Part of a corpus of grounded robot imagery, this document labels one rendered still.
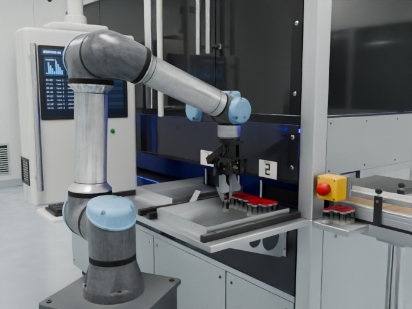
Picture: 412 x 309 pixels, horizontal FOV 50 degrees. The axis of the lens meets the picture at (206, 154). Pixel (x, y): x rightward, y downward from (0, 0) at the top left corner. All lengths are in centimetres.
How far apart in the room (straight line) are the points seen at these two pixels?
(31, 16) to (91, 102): 567
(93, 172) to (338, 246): 88
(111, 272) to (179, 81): 50
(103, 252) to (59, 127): 101
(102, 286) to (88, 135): 38
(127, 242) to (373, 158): 97
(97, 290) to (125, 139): 113
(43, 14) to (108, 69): 581
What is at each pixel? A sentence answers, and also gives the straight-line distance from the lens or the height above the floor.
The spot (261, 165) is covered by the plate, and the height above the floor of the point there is 103.
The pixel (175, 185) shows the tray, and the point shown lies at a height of 90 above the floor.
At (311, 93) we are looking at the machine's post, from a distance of 141.
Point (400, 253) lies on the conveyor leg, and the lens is 149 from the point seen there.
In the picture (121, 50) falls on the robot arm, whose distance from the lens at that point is 107.
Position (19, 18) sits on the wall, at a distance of 676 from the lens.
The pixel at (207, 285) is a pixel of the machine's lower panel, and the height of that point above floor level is 47.
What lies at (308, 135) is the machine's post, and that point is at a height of 115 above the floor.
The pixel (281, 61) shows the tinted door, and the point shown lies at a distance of 151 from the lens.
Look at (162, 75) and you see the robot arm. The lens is 111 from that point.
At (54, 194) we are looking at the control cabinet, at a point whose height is 85.
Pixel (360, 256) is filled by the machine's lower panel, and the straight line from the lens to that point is 175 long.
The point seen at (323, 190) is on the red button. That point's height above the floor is 99.
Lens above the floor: 128
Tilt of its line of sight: 8 degrees down
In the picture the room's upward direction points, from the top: straight up
